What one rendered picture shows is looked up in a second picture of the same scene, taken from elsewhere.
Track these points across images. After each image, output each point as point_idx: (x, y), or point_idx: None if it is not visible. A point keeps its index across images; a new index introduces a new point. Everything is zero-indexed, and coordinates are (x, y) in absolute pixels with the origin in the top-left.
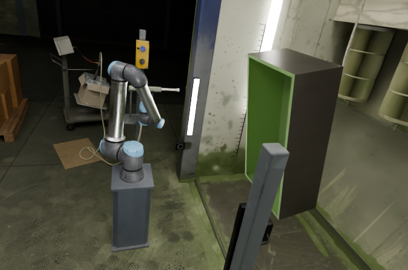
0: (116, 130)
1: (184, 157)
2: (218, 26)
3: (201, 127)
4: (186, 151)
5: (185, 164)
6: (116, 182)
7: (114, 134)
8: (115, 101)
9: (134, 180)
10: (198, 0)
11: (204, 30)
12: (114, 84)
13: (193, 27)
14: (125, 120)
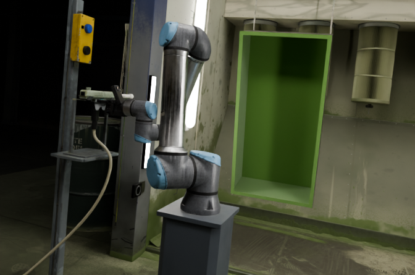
0: (183, 133)
1: (138, 210)
2: (167, 5)
3: (153, 154)
4: (139, 198)
5: (138, 224)
6: (207, 219)
7: (181, 141)
8: (183, 83)
9: (220, 207)
10: None
11: (159, 8)
12: (182, 54)
13: (134, 5)
14: (76, 157)
